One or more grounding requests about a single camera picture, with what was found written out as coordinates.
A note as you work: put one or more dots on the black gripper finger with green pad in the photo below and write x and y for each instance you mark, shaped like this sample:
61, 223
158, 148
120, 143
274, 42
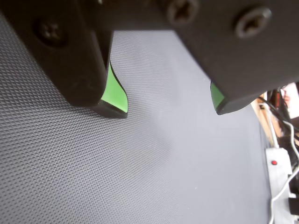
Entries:
58, 58
245, 58

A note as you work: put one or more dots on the large grey textured mat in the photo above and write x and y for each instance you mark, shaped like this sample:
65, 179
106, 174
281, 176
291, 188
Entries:
140, 163

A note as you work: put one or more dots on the black plug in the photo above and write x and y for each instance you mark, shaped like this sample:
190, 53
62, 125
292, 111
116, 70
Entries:
294, 205

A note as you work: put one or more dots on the white power strip red switch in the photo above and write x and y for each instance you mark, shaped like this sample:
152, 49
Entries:
278, 172

